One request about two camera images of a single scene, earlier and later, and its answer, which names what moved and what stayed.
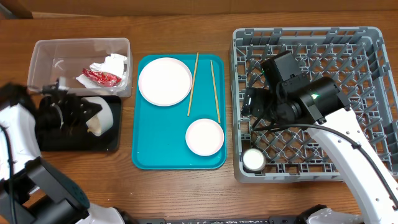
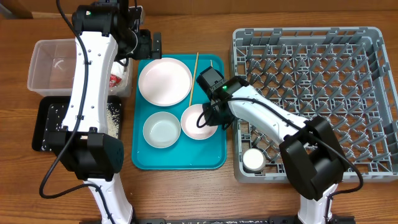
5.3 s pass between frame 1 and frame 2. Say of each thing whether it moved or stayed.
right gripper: moved
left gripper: moved
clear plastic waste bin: stayed
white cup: stayed
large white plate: stayed
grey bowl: moved
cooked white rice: moved
